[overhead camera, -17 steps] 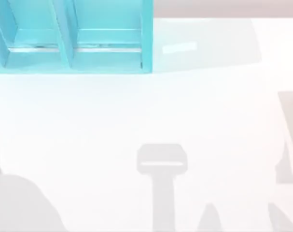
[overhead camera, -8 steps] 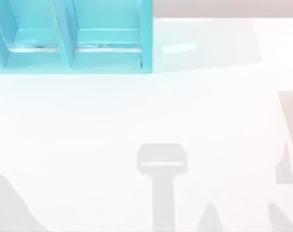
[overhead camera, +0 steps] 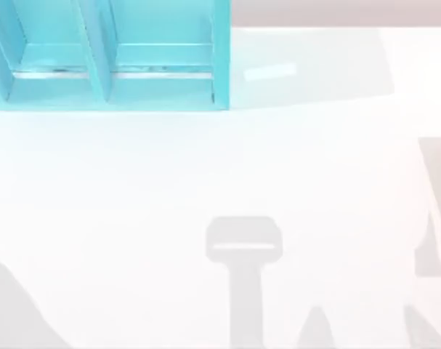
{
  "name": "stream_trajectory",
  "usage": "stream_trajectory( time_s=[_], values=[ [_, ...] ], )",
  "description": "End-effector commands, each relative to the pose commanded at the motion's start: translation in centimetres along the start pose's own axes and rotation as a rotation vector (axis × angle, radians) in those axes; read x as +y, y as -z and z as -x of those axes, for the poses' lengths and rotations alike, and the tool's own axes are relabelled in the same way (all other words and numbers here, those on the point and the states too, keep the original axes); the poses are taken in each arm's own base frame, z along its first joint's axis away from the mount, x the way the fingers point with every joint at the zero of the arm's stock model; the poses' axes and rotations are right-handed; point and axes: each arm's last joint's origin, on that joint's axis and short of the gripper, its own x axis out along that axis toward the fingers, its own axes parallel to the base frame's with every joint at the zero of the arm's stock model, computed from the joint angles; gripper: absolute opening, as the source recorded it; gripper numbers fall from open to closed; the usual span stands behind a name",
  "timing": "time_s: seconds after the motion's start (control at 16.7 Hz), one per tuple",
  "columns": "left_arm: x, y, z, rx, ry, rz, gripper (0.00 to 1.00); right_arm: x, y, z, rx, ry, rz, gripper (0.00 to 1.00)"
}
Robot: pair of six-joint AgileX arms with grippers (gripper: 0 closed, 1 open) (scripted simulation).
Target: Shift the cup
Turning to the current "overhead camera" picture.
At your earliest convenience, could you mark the light blue rack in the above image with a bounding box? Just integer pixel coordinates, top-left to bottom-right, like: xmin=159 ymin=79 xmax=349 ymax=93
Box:
xmin=0 ymin=0 xmax=231 ymax=111

